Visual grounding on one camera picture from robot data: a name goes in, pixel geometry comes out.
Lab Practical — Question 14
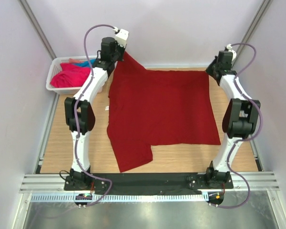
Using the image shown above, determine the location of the white plastic laundry basket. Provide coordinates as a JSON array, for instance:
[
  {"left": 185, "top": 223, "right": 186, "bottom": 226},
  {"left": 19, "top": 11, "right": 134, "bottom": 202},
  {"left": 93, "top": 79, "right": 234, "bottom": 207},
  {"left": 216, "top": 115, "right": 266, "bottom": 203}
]
[{"left": 46, "top": 56, "right": 96, "bottom": 94}]

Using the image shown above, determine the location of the white slotted cable duct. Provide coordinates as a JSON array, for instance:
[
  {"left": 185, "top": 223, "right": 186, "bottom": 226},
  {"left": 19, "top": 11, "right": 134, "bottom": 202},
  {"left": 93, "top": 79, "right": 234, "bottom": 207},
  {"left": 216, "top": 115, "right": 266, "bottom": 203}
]
[{"left": 31, "top": 192, "right": 209, "bottom": 203}]

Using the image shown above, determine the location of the aluminium frame rail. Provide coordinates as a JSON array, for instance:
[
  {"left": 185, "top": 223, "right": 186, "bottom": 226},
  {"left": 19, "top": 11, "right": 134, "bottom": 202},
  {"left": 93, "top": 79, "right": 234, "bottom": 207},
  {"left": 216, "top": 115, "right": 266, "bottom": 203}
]
[{"left": 20, "top": 171, "right": 280, "bottom": 192}]

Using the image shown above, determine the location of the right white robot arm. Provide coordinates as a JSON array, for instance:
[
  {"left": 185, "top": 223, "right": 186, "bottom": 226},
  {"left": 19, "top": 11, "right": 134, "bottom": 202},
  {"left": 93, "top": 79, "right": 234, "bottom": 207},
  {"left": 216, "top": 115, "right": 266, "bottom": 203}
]
[{"left": 204, "top": 48, "right": 260, "bottom": 189}]

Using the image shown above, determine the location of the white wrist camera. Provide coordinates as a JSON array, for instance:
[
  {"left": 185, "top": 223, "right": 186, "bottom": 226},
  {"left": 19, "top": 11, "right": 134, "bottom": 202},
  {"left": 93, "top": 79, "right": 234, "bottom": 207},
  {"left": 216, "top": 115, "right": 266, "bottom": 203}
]
[
  {"left": 225, "top": 44, "right": 237, "bottom": 62},
  {"left": 113, "top": 27, "right": 129, "bottom": 48}
]

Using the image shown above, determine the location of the crimson shirt in basket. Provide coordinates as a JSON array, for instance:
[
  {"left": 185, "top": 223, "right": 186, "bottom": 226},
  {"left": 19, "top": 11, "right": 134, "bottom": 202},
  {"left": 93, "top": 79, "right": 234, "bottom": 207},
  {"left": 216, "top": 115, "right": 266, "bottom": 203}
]
[{"left": 50, "top": 63, "right": 91, "bottom": 88}]

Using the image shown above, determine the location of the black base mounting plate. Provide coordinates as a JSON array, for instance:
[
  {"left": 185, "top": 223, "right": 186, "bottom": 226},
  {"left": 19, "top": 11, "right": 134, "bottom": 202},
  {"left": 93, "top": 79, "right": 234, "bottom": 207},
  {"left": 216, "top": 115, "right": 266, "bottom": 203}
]
[{"left": 64, "top": 172, "right": 234, "bottom": 196}]

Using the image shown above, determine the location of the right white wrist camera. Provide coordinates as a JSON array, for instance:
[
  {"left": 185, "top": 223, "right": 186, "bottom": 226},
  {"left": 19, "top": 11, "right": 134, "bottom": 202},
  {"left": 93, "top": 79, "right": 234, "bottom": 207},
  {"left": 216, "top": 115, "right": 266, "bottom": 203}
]
[{"left": 225, "top": 44, "right": 237, "bottom": 62}]

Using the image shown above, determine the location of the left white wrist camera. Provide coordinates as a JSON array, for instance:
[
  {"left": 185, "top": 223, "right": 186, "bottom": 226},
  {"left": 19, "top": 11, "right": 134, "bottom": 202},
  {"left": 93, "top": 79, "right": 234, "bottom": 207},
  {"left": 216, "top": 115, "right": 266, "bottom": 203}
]
[{"left": 113, "top": 27, "right": 129, "bottom": 48}]

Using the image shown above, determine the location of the dark red t-shirt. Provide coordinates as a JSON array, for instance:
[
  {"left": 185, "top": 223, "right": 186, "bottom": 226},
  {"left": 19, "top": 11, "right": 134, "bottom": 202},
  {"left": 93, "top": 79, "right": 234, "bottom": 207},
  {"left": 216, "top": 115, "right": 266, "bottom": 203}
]
[{"left": 107, "top": 53, "right": 220, "bottom": 172}]

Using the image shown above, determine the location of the blue shirt in basket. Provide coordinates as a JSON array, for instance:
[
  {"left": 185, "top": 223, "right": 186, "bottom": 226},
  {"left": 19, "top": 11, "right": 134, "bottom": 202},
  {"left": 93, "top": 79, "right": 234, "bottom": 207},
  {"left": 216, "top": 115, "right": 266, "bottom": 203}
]
[{"left": 74, "top": 59, "right": 95, "bottom": 68}]

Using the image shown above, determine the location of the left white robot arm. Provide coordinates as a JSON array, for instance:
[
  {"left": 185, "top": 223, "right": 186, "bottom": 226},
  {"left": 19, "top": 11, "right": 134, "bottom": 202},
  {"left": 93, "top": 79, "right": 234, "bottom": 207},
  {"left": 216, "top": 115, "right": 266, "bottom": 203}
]
[{"left": 64, "top": 37, "right": 127, "bottom": 191}]

